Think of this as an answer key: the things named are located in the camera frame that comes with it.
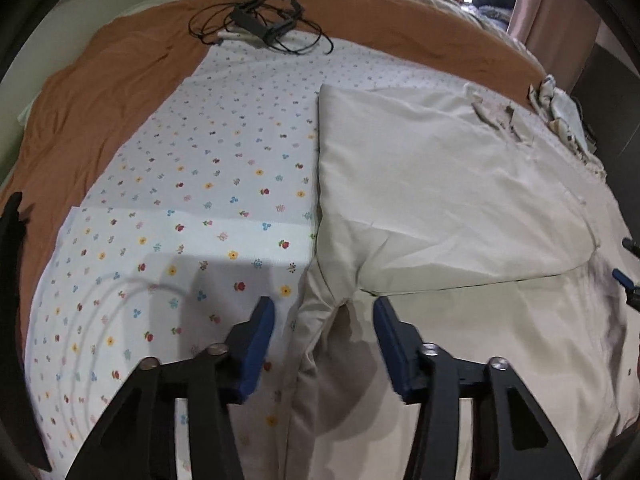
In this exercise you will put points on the crumpled floral cloth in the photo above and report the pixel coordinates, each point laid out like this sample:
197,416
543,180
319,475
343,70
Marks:
565,115

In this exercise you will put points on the black frame device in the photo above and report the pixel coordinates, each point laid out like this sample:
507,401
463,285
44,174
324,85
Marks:
260,30

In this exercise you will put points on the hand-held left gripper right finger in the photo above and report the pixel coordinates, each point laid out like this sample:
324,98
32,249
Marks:
392,345

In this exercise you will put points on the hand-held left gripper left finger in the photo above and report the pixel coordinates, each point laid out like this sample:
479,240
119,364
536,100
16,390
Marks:
257,340

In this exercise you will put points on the beige duvet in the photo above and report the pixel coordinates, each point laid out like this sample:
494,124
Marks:
430,2

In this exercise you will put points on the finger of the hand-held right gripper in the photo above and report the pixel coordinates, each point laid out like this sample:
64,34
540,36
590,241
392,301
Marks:
633,247
623,278

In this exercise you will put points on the pink curtain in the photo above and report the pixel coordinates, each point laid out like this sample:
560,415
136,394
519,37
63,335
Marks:
552,15

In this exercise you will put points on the white floral bed sheet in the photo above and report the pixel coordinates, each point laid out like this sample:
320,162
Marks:
200,160

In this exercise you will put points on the beige pants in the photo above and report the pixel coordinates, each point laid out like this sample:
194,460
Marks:
425,185

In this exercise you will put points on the orange blanket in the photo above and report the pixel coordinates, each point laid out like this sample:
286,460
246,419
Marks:
100,95

